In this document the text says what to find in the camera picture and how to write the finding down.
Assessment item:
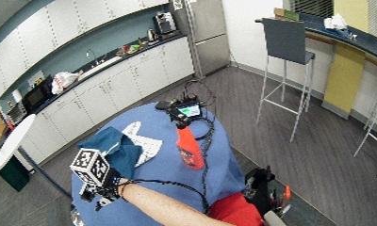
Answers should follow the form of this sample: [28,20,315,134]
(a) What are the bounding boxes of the white marker cube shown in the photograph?
[69,147,113,186]

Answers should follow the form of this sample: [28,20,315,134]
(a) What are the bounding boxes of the teal cloth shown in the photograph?
[77,125,144,180]

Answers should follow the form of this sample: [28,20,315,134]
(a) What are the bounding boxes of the white cloth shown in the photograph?
[121,121,164,168]

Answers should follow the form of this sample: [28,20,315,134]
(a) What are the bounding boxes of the dark green bin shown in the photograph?
[0,154,32,193]

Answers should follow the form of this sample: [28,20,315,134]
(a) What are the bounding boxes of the white round table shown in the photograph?
[0,113,37,171]

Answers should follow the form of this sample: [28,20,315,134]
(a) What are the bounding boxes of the orange spray bottle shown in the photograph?
[166,107,206,170]

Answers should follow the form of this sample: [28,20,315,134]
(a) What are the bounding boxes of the silver toaster oven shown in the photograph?
[5,101,29,125]

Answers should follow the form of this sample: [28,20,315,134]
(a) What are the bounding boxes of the the person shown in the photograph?
[118,178,266,226]

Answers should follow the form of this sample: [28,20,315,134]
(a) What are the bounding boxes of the white lower cabinets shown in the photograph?
[17,37,196,165]

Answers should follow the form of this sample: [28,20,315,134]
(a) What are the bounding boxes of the white cabinets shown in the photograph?
[17,37,196,165]
[0,0,170,103]

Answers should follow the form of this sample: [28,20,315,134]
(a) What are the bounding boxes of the black microwave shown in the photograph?
[20,74,56,115]

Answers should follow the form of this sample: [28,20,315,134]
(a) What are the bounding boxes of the black device with screen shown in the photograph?
[154,96,208,121]

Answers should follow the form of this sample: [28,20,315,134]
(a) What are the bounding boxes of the white plastic shopping bag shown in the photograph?
[51,71,83,96]

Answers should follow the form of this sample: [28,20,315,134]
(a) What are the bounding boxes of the sink faucet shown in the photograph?
[84,48,100,66]

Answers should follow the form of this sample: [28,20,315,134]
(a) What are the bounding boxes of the red and green dishes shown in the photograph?
[120,43,142,55]

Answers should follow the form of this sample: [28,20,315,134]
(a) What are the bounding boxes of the metal kettle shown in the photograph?
[145,27,158,43]

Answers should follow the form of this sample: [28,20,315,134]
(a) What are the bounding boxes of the white upper cabinets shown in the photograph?
[0,0,170,103]

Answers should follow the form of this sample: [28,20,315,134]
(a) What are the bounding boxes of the black coffee machine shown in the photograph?
[153,11,178,36]

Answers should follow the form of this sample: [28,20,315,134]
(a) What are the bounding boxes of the stainless steel refrigerator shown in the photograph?
[182,0,233,79]

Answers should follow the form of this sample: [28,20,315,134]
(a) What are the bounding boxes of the grey bar stool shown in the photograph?
[254,17,317,144]

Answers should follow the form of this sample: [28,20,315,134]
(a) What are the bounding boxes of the white-legged bar stool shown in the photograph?
[353,77,377,178]

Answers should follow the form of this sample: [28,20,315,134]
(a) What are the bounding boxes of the cardboard box with green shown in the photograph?
[273,7,301,22]

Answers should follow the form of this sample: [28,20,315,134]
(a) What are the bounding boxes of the window blinds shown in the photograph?
[287,0,335,19]

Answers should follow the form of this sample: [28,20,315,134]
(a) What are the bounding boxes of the white crumpled bag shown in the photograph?
[322,13,349,31]

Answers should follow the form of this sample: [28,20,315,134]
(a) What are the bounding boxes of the dark blue bar counter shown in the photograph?
[254,12,377,65]

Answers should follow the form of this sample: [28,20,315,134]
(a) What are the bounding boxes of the black braided glove cable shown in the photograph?
[120,178,210,215]

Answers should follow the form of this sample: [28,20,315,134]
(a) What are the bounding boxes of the black device cable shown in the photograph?
[181,78,218,196]

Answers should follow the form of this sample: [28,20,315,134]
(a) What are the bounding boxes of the orange tool handle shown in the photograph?
[282,185,293,202]

